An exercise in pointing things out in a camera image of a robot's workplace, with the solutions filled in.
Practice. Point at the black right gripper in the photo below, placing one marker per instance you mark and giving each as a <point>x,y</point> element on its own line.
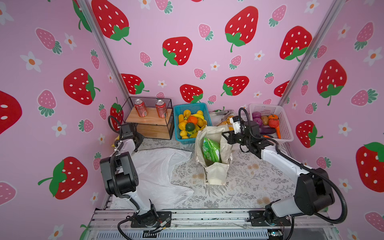
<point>230,138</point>

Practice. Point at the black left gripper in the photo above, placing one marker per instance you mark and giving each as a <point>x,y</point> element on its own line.
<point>140,138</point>

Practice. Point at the green chips bag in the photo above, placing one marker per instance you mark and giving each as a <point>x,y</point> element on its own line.
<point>211,150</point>

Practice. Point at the beige canvas tote bag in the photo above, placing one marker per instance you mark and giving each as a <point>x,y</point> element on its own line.
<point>215,173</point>

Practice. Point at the green avocado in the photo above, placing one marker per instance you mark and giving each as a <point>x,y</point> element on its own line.
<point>190,127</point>

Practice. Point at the white plastic bag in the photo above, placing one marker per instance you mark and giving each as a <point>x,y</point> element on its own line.
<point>155,169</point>

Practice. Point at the yellow chips bag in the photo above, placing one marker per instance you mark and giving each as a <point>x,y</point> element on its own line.
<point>116,142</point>

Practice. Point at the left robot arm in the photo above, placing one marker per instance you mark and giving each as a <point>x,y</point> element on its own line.
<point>120,176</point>

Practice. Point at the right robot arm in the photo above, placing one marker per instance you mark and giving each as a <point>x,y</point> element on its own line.
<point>314,190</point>

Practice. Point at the purple onion front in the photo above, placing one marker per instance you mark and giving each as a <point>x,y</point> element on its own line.
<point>258,121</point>

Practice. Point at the purple onion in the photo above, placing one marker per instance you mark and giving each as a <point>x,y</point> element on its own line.
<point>256,115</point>
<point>258,121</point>

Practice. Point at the purple eggplant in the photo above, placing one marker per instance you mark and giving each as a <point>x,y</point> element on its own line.
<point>267,131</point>

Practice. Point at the purple onion back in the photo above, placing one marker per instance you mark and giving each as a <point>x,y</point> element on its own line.
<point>256,115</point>

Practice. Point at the metal tongs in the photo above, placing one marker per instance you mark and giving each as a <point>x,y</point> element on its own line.
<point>221,113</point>

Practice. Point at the red soda can left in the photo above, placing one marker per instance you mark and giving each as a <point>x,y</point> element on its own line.
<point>141,108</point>

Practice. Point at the red soda can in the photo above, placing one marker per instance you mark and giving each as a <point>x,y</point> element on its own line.
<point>161,108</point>
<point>141,108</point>

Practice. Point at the brown potato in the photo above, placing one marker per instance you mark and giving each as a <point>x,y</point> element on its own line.
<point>265,120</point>

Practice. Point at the white plastic tray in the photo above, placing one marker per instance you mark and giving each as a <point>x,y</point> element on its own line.
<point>217,121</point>

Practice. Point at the red tomato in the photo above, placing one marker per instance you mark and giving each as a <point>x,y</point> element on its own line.
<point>273,123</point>

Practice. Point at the orange carrot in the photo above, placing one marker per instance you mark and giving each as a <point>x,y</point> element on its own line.
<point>278,131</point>

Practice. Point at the red soda can right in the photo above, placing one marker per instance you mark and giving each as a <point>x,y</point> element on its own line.
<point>161,108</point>

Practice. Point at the white plastic basket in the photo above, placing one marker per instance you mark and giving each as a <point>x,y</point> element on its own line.
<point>285,128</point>

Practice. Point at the yellow banana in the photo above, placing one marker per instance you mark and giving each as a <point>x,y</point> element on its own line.
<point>199,116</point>

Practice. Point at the teal plastic basket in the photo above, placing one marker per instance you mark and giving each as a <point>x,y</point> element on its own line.
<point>183,112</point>

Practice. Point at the black wire wooden shelf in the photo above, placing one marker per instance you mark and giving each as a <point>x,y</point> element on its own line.
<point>152,126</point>

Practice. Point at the metal base rail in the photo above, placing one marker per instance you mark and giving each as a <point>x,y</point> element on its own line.
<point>210,224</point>

